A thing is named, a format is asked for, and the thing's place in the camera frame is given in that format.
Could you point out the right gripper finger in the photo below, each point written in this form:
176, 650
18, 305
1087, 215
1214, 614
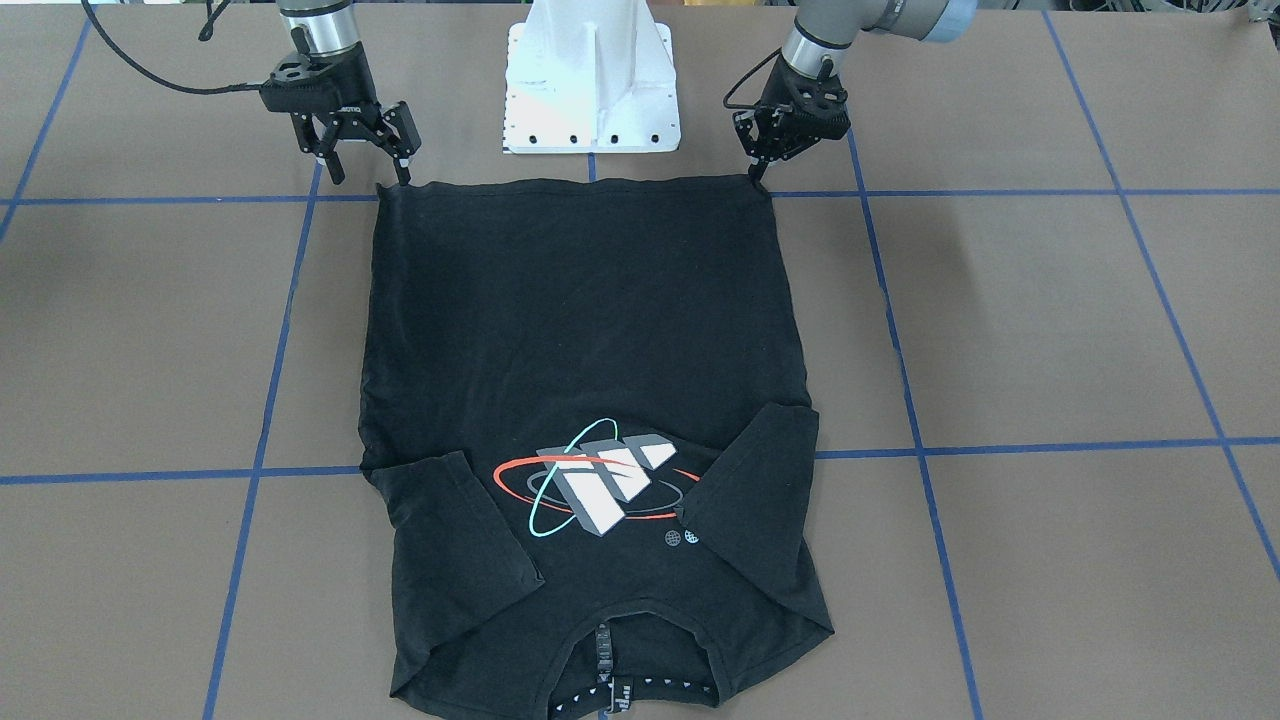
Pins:
394, 132
325, 149

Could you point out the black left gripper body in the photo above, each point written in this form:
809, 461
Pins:
771, 124

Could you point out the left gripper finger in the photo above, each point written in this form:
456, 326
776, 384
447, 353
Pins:
761, 157

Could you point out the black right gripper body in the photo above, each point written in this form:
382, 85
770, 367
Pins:
352, 92

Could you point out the black graphic t-shirt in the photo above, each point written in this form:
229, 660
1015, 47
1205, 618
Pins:
585, 409

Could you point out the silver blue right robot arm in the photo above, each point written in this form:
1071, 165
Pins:
322, 28

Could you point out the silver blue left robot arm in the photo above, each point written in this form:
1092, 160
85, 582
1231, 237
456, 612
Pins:
823, 32

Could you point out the brown paper table cover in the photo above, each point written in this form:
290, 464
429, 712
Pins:
1037, 290

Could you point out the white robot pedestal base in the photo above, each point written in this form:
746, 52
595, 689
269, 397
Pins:
590, 76

